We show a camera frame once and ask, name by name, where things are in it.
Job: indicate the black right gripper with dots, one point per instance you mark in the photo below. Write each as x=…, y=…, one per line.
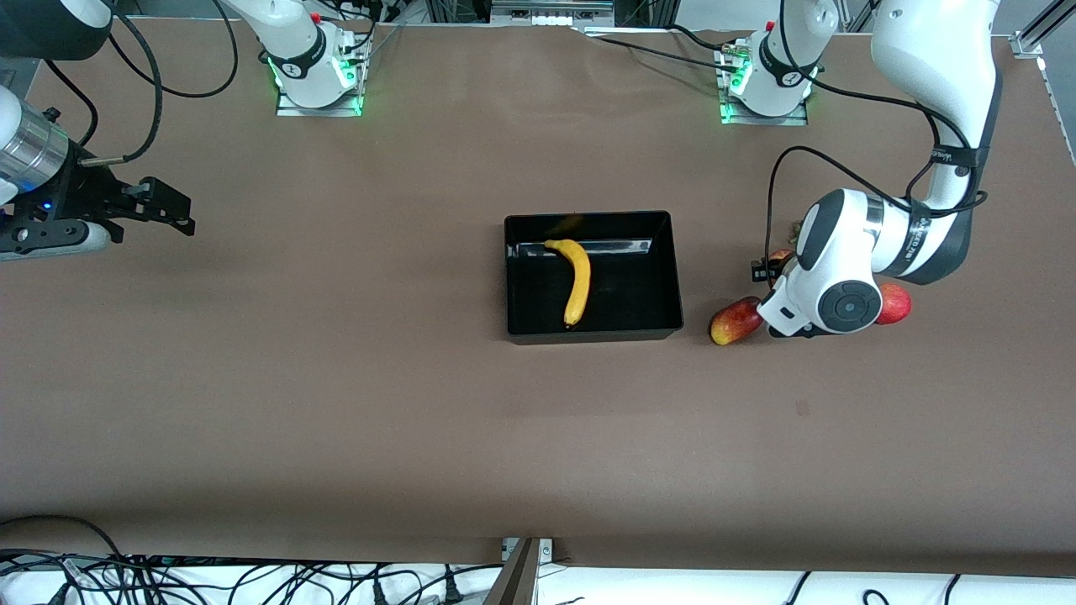
x=82, y=192

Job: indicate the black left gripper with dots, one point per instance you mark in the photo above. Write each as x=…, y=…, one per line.
x=763, y=270

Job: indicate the red yellow apple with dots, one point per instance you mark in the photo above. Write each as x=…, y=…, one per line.
x=783, y=256

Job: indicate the black plastic box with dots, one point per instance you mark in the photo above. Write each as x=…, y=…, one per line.
x=622, y=302

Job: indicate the yellow banana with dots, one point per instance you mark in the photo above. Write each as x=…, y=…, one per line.
x=580, y=286

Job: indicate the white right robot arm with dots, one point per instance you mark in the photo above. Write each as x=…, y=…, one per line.
x=294, y=38

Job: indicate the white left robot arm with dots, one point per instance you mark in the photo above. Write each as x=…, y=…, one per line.
x=925, y=50

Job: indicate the red yellow mango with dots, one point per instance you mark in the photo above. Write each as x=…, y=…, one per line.
x=733, y=322

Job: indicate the red round pomegranate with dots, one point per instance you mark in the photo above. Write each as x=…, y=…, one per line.
x=896, y=304

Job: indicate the brown table cover sheet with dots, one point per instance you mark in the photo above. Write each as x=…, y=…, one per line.
x=538, y=437

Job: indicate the silver metal device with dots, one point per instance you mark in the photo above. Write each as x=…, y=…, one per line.
x=551, y=17

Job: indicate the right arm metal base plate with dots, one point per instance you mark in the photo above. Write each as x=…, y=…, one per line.
x=290, y=109

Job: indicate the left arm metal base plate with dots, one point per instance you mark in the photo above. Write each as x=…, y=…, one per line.
x=735, y=119

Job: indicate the silver corner bracket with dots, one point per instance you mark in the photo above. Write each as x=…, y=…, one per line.
x=1027, y=44

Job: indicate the small silver metal bracket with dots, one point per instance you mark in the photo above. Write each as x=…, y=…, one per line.
x=546, y=550

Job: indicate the dark slanted post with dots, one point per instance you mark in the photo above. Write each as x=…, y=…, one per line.
x=514, y=580

